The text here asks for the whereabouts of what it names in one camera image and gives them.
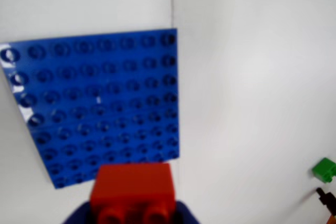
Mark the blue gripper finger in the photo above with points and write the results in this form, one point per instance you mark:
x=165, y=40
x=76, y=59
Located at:
x=187, y=214
x=78, y=214

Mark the red 2x2 block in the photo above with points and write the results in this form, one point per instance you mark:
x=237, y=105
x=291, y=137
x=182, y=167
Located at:
x=134, y=190

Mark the small green block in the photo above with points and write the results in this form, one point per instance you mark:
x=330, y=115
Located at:
x=325, y=170

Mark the blue 8x8 studded plate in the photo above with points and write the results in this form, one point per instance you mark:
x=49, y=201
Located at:
x=99, y=103

